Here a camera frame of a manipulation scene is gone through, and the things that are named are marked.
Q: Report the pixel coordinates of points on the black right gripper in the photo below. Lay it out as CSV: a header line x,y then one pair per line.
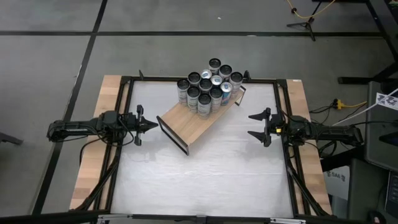
x,y
289,129

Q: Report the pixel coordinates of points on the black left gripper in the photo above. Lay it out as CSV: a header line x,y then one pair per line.
x,y
135,124

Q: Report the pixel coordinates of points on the blue silver Red Bull can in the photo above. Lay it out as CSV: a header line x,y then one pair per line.
x,y
206,74
216,80
226,88

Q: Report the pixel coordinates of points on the Celsius can with red print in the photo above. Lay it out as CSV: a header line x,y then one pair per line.
x,y
236,76
225,70

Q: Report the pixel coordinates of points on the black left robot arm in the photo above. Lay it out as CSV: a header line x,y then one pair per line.
x,y
77,127

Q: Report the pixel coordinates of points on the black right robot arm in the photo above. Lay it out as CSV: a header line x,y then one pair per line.
x,y
329,132

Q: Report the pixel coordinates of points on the grey metal crossbar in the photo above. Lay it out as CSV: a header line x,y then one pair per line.
x,y
280,221

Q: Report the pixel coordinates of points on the white printed cardboard box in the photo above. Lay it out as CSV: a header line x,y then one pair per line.
x,y
337,186

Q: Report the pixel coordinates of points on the black tripod stand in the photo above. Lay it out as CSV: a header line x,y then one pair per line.
x,y
308,26

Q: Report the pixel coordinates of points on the grey cabinet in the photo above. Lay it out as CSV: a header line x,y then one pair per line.
x,y
377,155

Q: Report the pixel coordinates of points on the grey bin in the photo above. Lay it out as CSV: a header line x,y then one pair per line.
x,y
367,193

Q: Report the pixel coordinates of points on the white printed tag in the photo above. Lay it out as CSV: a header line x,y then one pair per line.
x,y
385,100

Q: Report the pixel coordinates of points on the grey chair base leg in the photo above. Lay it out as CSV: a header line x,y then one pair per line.
x,y
9,138

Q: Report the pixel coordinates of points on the dark keyboard device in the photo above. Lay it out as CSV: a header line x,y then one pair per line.
x,y
392,193

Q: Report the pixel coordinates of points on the wooden shelf black metal frame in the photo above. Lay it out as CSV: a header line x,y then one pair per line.
x,y
186,124

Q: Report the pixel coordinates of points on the black desk leg frame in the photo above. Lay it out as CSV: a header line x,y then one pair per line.
x,y
380,18

